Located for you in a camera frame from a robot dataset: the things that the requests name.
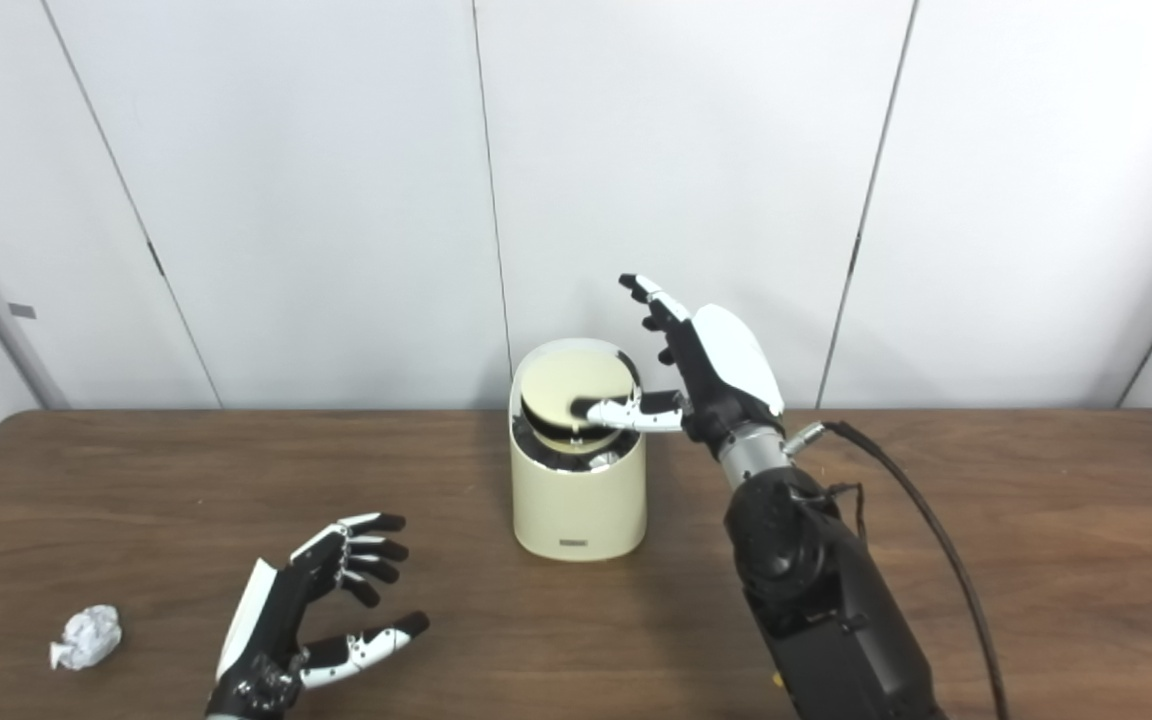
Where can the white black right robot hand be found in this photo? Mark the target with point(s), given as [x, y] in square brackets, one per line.
[726, 360]

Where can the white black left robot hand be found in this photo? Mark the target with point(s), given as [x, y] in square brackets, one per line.
[271, 610]

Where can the cream round bin lid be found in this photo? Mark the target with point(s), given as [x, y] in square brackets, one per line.
[566, 385]

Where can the white paper ball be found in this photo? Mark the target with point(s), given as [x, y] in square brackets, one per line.
[88, 636]

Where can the cream-colored round bin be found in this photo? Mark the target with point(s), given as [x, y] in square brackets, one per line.
[576, 510]

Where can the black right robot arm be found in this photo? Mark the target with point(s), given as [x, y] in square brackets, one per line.
[816, 590]

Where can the black bin liner bag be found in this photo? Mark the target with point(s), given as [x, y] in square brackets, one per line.
[561, 455]

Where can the black wall panel clip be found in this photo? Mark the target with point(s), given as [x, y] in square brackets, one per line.
[155, 258]
[857, 252]

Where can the small grey wall label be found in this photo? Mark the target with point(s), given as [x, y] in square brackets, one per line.
[22, 310]

